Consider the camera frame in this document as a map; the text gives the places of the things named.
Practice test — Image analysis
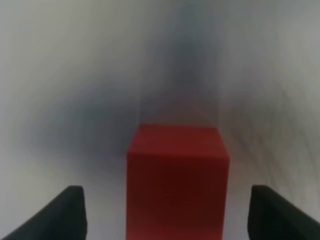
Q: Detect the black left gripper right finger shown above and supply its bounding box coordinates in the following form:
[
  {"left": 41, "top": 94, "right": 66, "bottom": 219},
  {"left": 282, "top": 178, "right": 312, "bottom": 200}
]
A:
[{"left": 247, "top": 185, "right": 320, "bottom": 240}]

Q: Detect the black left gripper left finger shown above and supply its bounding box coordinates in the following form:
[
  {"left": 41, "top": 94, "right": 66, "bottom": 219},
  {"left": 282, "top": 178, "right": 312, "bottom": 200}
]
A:
[{"left": 4, "top": 185, "right": 88, "bottom": 240}]

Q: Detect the red cube block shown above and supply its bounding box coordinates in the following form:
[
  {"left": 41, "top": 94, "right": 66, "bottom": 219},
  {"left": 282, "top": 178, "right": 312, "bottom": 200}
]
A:
[{"left": 126, "top": 124, "right": 230, "bottom": 240}]

